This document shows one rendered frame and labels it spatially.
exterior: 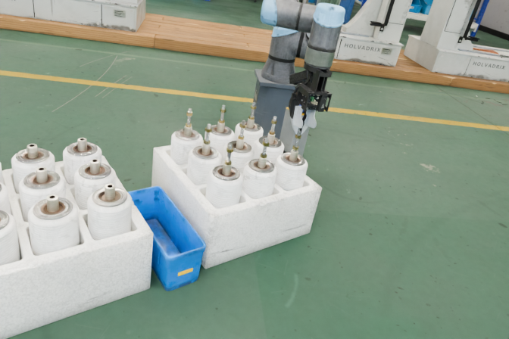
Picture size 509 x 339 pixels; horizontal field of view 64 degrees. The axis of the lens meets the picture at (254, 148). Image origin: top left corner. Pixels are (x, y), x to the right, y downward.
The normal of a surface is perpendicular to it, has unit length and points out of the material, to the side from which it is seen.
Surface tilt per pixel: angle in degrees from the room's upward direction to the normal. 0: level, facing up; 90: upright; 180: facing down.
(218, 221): 90
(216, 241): 90
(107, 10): 90
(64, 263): 90
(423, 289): 0
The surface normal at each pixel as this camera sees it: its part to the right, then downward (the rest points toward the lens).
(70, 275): 0.56, 0.46
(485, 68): 0.11, 0.47
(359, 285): 0.16, -0.88
